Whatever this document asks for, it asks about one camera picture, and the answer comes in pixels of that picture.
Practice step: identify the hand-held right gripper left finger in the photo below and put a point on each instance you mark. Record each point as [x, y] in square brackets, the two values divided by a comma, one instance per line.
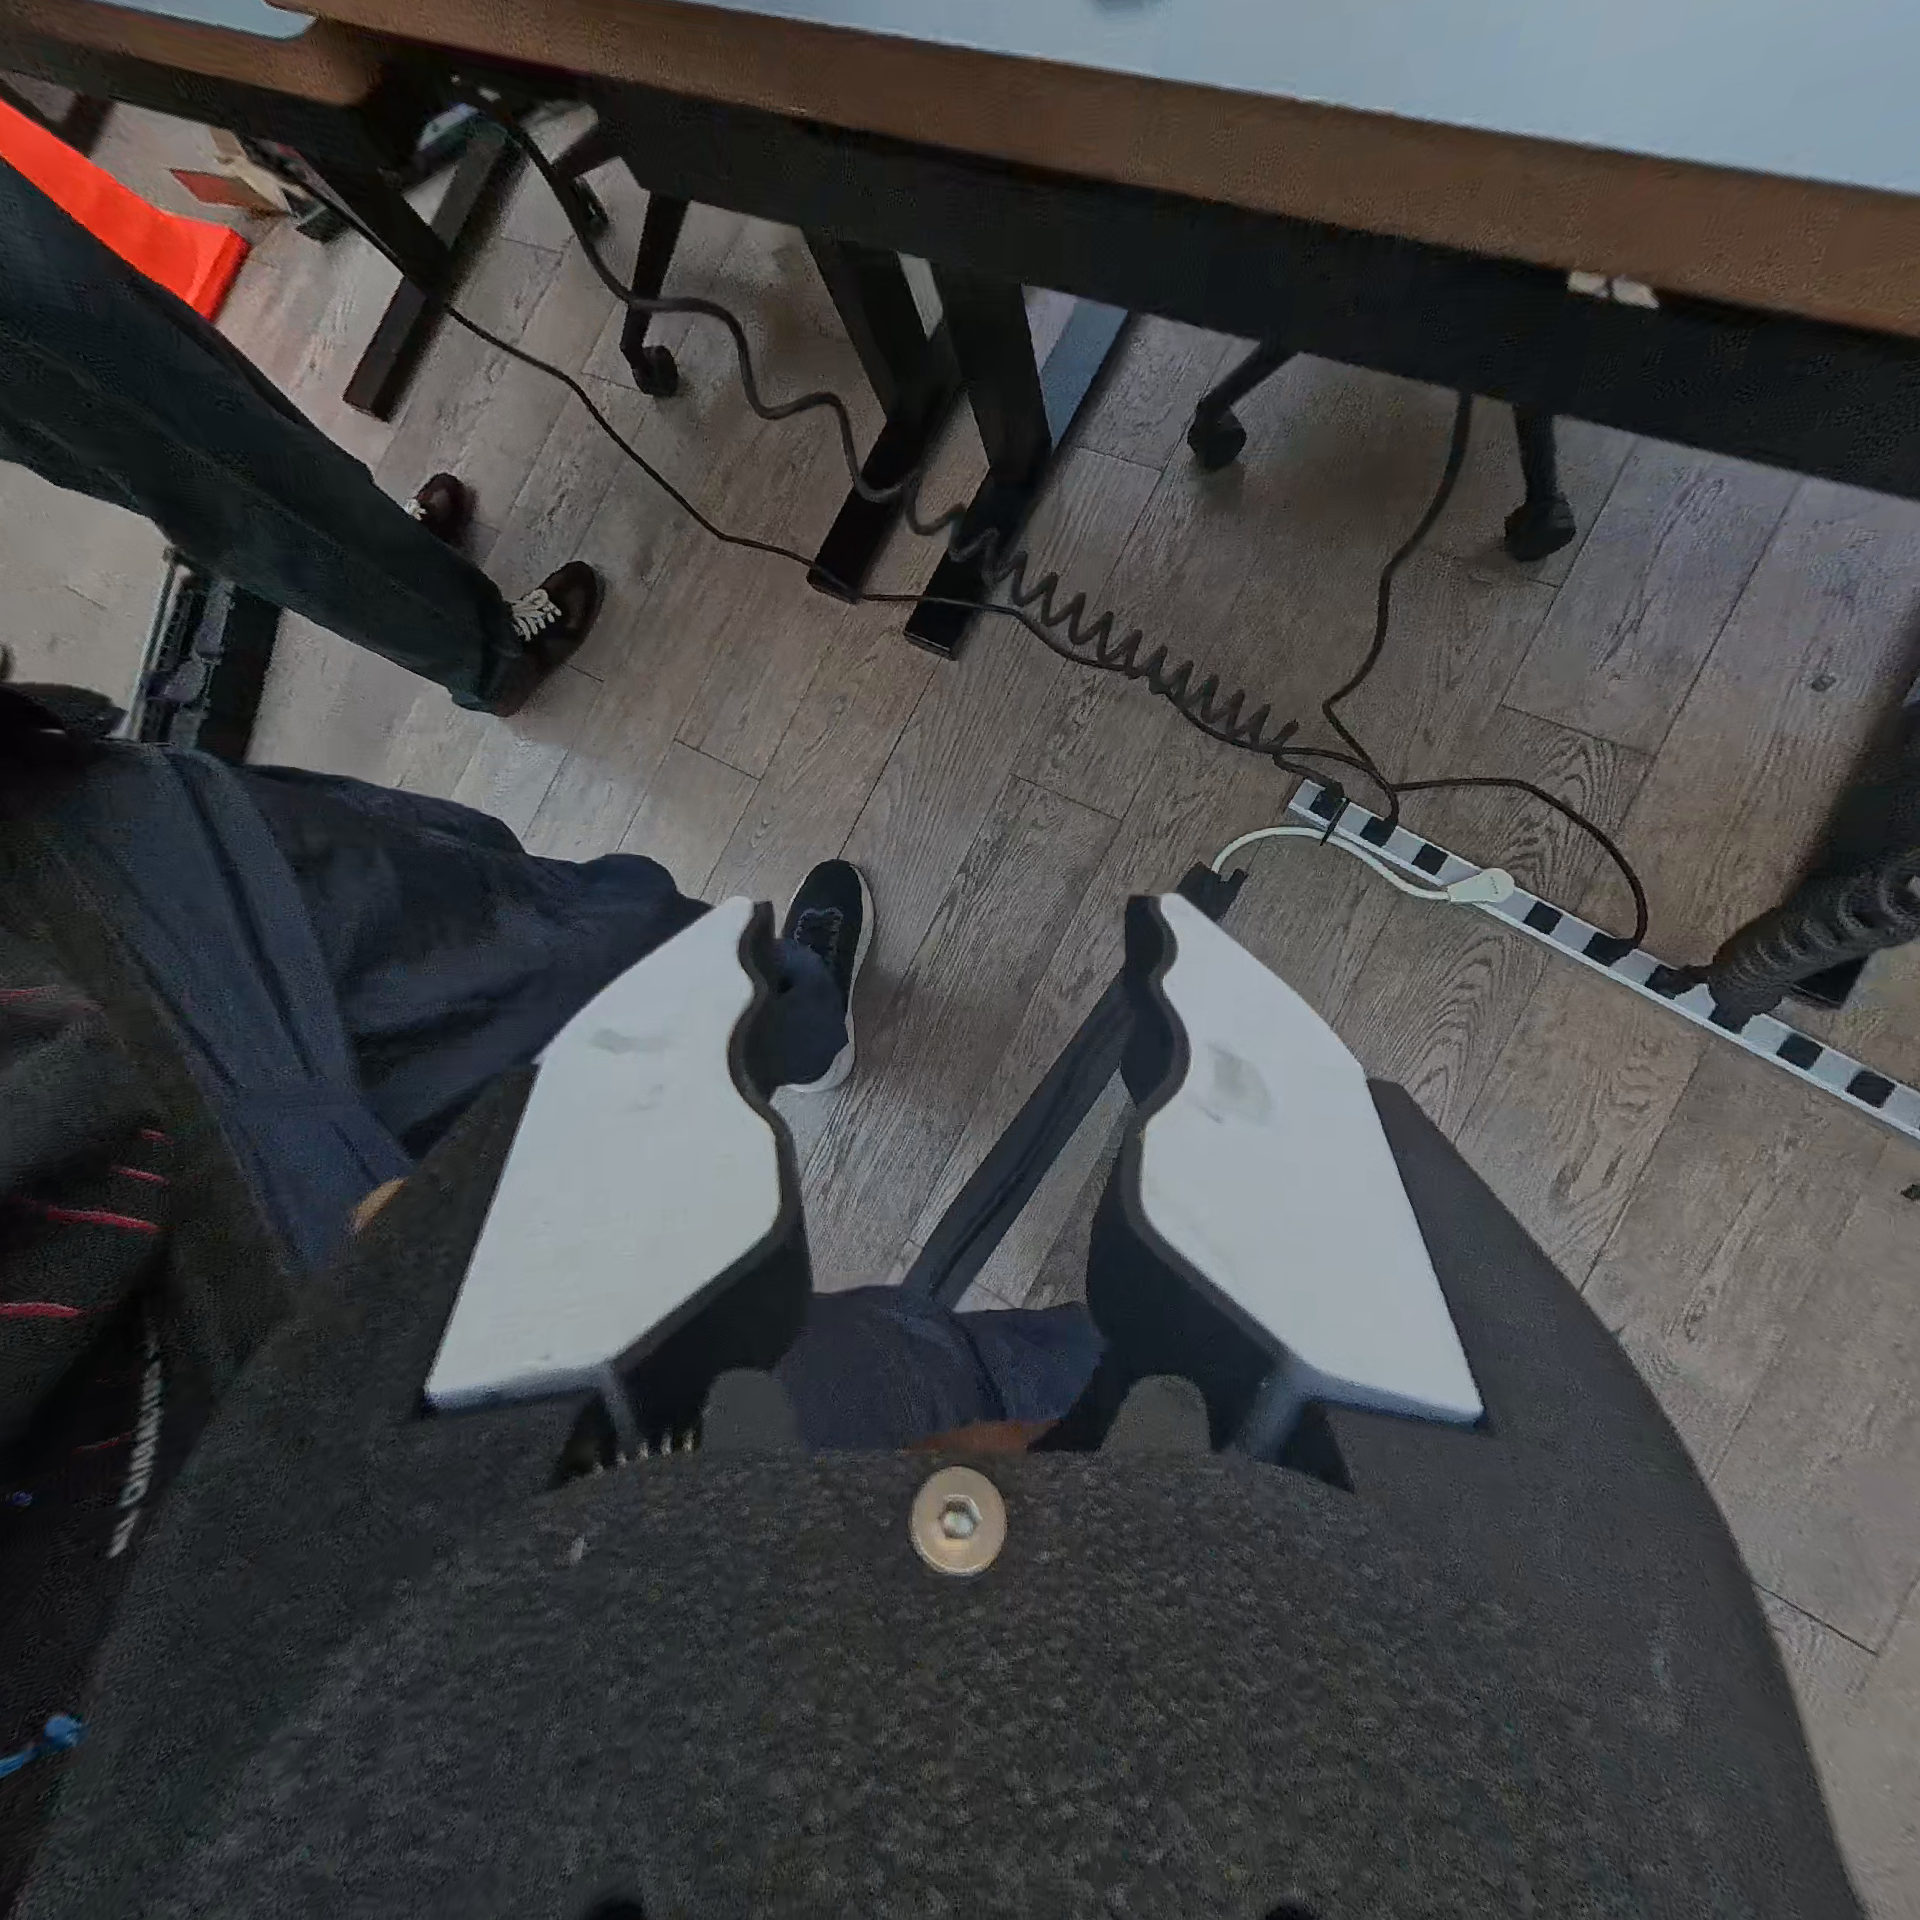
[644, 1170]

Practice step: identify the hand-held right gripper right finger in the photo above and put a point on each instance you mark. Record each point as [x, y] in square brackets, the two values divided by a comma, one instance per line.
[1291, 1200]

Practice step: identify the black desk leg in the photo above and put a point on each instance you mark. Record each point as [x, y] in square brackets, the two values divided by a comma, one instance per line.
[878, 494]
[983, 494]
[413, 300]

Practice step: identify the black metal bar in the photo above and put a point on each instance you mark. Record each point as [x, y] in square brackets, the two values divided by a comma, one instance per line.
[1034, 1124]

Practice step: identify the person's black shoe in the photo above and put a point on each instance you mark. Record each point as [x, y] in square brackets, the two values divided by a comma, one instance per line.
[832, 930]

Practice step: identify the person's left leg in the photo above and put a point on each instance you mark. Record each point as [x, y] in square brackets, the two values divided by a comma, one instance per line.
[451, 930]

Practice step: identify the person's leg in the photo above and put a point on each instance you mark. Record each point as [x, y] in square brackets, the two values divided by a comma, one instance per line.
[931, 1364]
[451, 930]
[224, 435]

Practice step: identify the person's right leg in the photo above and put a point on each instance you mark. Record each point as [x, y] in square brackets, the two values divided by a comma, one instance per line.
[931, 1364]

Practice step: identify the white power strip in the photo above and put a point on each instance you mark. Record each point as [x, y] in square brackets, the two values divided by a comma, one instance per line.
[1574, 939]

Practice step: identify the brown cardboard piece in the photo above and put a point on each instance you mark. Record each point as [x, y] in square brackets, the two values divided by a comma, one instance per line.
[241, 180]

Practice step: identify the red flat panel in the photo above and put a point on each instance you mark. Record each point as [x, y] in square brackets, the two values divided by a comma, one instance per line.
[120, 210]

